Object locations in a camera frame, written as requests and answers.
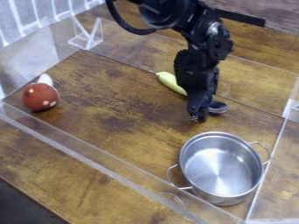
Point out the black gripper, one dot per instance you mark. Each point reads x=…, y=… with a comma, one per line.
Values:
x=198, y=80

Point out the green handled metal spoon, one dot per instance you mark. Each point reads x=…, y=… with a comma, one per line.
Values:
x=216, y=106

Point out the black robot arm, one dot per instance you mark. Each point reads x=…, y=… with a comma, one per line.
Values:
x=210, y=44

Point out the stainless steel pot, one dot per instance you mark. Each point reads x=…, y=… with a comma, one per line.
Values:
x=220, y=167

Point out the black strip on table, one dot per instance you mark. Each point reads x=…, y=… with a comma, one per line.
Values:
x=246, y=19

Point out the red toy mushroom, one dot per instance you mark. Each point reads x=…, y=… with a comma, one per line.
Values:
x=40, y=95

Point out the clear acrylic triangular bracket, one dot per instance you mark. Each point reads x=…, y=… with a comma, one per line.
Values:
x=87, y=39

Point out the clear acrylic enclosure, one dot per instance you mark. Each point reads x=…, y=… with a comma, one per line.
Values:
x=91, y=157

